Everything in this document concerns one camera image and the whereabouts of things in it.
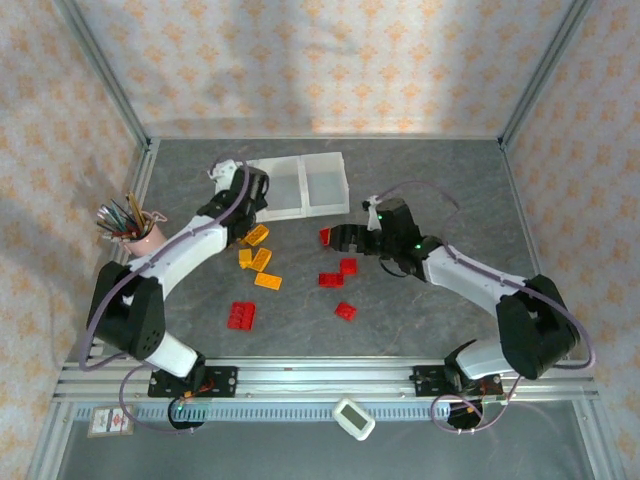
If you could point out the large red lego brick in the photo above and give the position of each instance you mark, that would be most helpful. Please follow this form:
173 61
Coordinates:
242 316

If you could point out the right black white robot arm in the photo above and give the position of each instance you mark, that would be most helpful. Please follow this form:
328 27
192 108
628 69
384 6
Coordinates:
465 285

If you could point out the pink pencil cup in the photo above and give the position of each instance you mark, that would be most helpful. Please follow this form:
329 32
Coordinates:
145 245

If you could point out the yellow pencil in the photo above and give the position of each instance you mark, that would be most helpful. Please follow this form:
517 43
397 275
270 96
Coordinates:
135 207

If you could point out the red pencil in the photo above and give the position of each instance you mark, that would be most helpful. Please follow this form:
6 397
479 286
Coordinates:
122 235

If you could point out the dark grey pencil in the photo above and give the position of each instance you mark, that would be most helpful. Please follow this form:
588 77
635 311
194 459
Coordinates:
122 210

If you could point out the green pencil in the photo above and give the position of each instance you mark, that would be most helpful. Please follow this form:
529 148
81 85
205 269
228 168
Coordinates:
119 214

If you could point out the blue pencil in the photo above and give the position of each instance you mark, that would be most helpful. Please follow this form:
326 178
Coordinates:
115 222

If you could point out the white digital timer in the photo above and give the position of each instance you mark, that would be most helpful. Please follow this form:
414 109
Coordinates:
354 417

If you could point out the red white label card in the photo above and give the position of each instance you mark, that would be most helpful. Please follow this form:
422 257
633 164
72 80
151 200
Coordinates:
107 421

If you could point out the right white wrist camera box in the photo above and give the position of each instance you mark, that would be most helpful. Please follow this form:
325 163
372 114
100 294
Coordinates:
372 212

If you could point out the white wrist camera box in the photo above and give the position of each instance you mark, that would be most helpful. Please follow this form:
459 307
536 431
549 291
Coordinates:
223 172
372 212

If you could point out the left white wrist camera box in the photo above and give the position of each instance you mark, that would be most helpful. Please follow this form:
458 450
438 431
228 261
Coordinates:
223 172

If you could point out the aluminium rear rail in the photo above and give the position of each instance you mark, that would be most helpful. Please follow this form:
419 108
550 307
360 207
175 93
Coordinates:
325 137

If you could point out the aluminium mounting rail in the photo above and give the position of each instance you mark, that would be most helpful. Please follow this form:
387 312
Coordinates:
325 380

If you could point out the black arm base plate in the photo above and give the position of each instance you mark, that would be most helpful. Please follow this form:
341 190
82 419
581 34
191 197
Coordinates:
225 380
425 380

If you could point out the aluminium frame post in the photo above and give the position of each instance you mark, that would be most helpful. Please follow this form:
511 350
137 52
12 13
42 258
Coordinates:
102 65
547 65

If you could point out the aluminium frame leg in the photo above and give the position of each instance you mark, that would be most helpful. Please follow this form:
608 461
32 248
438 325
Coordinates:
592 440
50 440

